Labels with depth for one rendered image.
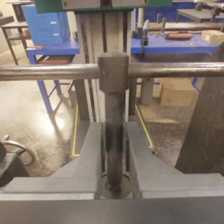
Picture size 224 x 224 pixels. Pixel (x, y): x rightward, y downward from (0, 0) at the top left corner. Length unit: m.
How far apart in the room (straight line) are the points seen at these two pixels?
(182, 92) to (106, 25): 1.53
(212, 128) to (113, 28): 0.97
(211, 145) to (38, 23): 2.06
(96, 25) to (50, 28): 1.04
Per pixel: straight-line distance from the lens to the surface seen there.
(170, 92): 2.35
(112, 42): 1.20
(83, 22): 1.13
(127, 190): 0.18
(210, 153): 0.34
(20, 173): 0.90
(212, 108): 0.33
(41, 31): 2.19
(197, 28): 3.47
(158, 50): 1.90
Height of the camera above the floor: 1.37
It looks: 38 degrees down
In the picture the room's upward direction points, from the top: 2 degrees counter-clockwise
